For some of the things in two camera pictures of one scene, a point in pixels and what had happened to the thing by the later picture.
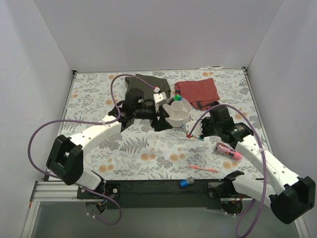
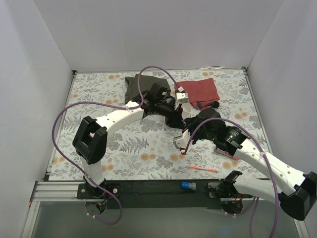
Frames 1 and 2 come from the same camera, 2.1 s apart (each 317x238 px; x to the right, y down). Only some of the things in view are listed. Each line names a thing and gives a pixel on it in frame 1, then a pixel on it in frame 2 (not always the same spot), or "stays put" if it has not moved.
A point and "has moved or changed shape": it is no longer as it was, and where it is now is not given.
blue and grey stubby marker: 184,183 has moved or changed shape
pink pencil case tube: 223,148 stays put
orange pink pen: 211,170 stays put
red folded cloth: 201,93 stays put
